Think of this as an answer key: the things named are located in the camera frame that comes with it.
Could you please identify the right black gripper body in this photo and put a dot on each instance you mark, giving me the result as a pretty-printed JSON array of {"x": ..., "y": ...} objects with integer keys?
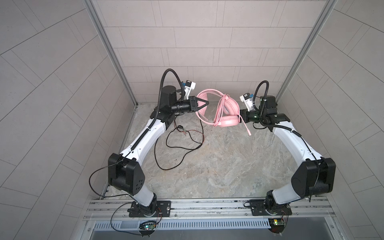
[{"x": 253, "y": 116}]

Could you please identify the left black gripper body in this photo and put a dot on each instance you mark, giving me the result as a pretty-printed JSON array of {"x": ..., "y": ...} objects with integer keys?
[{"x": 181, "y": 107}]

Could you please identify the pink headphones with cable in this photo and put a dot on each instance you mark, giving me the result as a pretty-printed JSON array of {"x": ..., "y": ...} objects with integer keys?
[{"x": 227, "y": 113}]

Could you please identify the white black headphones with cable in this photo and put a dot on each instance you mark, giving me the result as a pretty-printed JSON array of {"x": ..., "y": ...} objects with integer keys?
[{"x": 183, "y": 141}]

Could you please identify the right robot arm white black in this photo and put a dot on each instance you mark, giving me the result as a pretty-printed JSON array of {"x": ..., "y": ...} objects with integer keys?
[{"x": 315, "y": 174}]

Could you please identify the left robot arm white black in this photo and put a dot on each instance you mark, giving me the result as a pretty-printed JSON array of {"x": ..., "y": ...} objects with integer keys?
[{"x": 125, "y": 169}]

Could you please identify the right circuit board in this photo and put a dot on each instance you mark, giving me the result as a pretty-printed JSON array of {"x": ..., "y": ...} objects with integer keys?
[{"x": 277, "y": 225}]

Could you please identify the circuit board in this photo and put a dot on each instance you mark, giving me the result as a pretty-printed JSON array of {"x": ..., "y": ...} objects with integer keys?
[
  {"x": 277, "y": 225},
  {"x": 147, "y": 228}
]

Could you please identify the left circuit board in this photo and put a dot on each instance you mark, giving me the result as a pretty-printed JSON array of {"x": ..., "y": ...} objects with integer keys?
[{"x": 147, "y": 228}]

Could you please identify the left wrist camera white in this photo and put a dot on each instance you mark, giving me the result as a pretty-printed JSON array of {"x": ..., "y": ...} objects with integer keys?
[{"x": 188, "y": 87}]

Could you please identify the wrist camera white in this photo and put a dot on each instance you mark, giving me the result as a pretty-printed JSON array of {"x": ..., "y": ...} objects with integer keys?
[
  {"x": 247, "y": 99},
  {"x": 188, "y": 87}
]

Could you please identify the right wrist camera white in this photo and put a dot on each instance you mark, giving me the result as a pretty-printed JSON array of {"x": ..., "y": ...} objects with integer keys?
[{"x": 247, "y": 99}]

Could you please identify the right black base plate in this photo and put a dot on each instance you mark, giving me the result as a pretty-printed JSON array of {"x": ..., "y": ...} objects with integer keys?
[{"x": 258, "y": 207}]

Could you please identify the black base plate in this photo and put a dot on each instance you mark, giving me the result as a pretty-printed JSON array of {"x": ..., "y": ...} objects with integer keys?
[
  {"x": 258, "y": 207},
  {"x": 162, "y": 208}
]

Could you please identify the aluminium mounting rail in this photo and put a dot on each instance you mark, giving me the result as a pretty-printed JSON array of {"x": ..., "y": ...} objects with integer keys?
[{"x": 230, "y": 208}]

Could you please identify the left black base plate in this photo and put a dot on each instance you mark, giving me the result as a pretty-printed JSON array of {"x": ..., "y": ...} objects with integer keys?
[{"x": 162, "y": 208}]

